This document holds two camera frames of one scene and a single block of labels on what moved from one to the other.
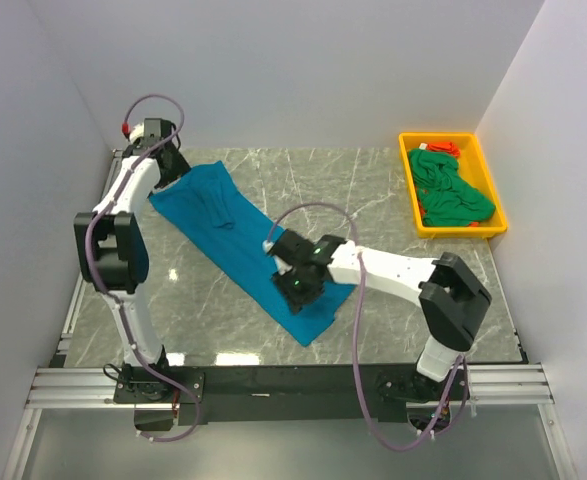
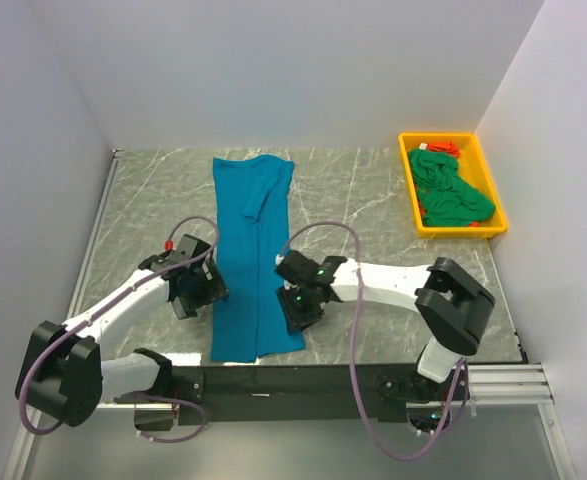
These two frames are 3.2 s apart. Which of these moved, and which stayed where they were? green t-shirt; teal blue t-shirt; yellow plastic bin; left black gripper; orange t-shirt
Moved: left black gripper; teal blue t-shirt
Stayed: yellow plastic bin; green t-shirt; orange t-shirt
